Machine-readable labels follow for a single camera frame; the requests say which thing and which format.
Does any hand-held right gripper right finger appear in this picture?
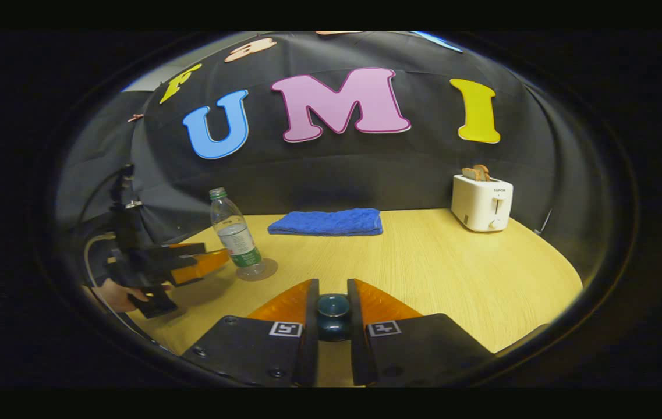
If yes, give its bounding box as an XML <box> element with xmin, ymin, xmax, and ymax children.
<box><xmin>347</xmin><ymin>278</ymin><xmax>494</xmax><ymax>388</ymax></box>

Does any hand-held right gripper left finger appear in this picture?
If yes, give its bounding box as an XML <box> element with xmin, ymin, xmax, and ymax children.
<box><xmin>181</xmin><ymin>278</ymin><xmax>320</xmax><ymax>388</ymax></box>

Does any dark teal teacup lid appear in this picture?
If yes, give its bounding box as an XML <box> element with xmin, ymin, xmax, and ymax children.
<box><xmin>316</xmin><ymin>293</ymin><xmax>352</xmax><ymax>343</ymax></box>

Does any clear plastic water bottle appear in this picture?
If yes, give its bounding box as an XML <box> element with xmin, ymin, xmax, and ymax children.
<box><xmin>209</xmin><ymin>187</ymin><xmax>267</xmax><ymax>277</ymax></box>

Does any round brown coaster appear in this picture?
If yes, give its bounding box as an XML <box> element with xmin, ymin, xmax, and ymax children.
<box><xmin>236</xmin><ymin>257</ymin><xmax>278</xmax><ymax>282</ymax></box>

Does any folded blue towel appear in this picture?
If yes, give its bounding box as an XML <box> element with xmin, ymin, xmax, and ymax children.
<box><xmin>267</xmin><ymin>208</ymin><xmax>384</xmax><ymax>237</ymax></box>

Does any black backdrop cloth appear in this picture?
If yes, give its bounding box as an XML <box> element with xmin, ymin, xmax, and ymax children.
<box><xmin>54</xmin><ymin>31</ymin><xmax>617</xmax><ymax>292</ymax></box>

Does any white toaster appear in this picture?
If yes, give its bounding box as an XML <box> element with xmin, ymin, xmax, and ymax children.
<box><xmin>451</xmin><ymin>174</ymin><xmax>514</xmax><ymax>233</ymax></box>

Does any white cable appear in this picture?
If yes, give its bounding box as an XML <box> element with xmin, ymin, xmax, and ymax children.
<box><xmin>83</xmin><ymin>232</ymin><xmax>119</xmax><ymax>303</ymax></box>

